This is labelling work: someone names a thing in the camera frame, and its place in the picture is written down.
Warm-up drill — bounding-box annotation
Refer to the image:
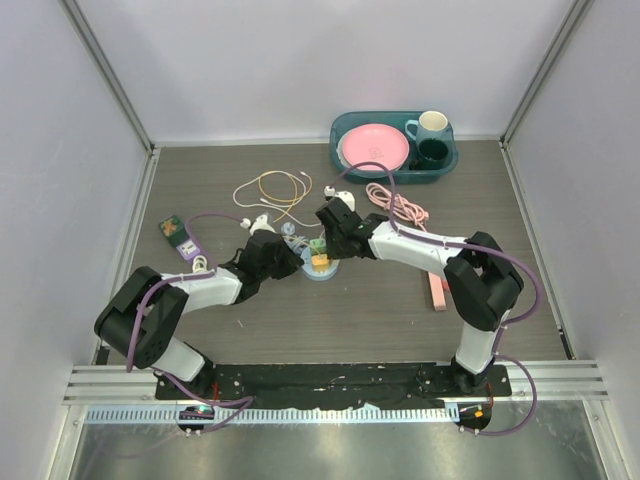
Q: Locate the slotted cable duct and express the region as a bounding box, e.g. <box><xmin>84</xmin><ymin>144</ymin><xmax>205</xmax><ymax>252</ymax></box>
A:
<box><xmin>85</xmin><ymin>403</ymin><xmax>459</xmax><ymax>425</ymax></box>

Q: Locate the blue coiled cord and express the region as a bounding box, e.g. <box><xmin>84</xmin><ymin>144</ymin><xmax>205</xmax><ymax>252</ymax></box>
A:
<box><xmin>280</xmin><ymin>222</ymin><xmax>309</xmax><ymax>256</ymax></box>

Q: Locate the yellow charger plug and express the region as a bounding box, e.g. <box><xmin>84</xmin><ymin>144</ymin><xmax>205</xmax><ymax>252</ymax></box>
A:
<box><xmin>311</xmin><ymin>254</ymin><xmax>331</xmax><ymax>274</ymax></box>

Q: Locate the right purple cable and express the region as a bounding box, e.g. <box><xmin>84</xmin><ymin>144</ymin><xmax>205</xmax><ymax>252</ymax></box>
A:
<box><xmin>329</xmin><ymin>162</ymin><xmax>545</xmax><ymax>439</ymax></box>

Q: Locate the light blue mug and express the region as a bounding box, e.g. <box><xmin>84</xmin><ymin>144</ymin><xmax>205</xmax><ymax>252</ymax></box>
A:
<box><xmin>404</xmin><ymin>110</ymin><xmax>449</xmax><ymax>145</ymax></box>

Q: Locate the pink power strip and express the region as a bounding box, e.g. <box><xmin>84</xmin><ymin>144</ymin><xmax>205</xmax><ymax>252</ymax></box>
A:
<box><xmin>427</xmin><ymin>273</ymin><xmax>447</xmax><ymax>312</ymax></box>

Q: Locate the dark green mug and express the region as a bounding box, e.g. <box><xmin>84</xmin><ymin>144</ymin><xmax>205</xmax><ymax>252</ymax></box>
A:
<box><xmin>416</xmin><ymin>139</ymin><xmax>449</xmax><ymax>170</ymax></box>

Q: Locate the pink plate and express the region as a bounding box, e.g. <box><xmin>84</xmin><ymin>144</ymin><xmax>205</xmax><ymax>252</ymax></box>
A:
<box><xmin>338</xmin><ymin>123</ymin><xmax>410</xmax><ymax>172</ymax></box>

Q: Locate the pink cord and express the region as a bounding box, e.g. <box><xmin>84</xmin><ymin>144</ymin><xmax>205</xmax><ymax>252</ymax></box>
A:
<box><xmin>365</xmin><ymin>182</ymin><xmax>432</xmax><ymax>234</ymax></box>

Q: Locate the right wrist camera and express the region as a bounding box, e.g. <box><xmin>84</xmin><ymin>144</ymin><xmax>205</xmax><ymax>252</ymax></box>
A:
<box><xmin>323</xmin><ymin>186</ymin><xmax>356</xmax><ymax>212</ymax></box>

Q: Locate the green charger plug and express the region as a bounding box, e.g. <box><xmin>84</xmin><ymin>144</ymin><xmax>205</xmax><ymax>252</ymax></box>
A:
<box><xmin>309</xmin><ymin>238</ymin><xmax>327</xmax><ymax>254</ymax></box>

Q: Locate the teal plastic bin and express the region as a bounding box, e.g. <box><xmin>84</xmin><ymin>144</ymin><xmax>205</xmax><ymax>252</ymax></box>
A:
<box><xmin>329</xmin><ymin>110</ymin><xmax>459</xmax><ymax>185</ymax></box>

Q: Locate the round blue power strip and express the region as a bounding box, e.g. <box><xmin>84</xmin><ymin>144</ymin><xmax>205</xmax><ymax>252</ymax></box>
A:
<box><xmin>301</xmin><ymin>249</ymin><xmax>340</xmax><ymax>282</ymax></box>

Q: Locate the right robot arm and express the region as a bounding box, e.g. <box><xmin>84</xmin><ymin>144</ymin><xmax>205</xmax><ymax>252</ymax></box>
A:
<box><xmin>315</xmin><ymin>197</ymin><xmax>524</xmax><ymax>395</ymax></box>

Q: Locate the dark green cube socket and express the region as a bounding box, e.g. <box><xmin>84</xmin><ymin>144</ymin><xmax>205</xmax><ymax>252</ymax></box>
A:
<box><xmin>158</xmin><ymin>215</ymin><xmax>189</xmax><ymax>248</ymax></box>

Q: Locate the purple power strip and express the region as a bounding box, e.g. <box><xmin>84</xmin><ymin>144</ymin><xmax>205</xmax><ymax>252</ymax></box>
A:
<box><xmin>176</xmin><ymin>239</ymin><xmax>203</xmax><ymax>262</ymax></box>

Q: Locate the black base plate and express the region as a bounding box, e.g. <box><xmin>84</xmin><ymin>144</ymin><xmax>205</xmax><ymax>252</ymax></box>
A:
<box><xmin>154</xmin><ymin>362</ymin><xmax>512</xmax><ymax>411</ymax></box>

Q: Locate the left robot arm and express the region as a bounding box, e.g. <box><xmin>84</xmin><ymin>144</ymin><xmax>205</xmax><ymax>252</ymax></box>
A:
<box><xmin>94</xmin><ymin>230</ymin><xmax>303</xmax><ymax>399</ymax></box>

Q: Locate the white charger cable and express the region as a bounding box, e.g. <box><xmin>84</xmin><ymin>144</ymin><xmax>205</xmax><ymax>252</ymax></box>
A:
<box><xmin>232</xmin><ymin>172</ymin><xmax>321</xmax><ymax>231</ymax></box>

